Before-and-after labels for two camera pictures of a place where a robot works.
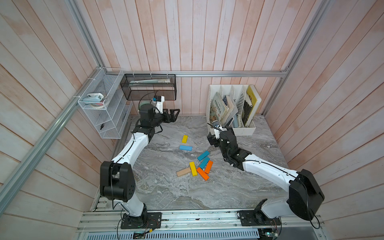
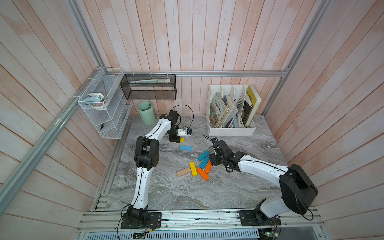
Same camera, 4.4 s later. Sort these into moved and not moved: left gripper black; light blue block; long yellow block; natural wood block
Moved: left gripper black
Not moved: light blue block; natural wood block; long yellow block
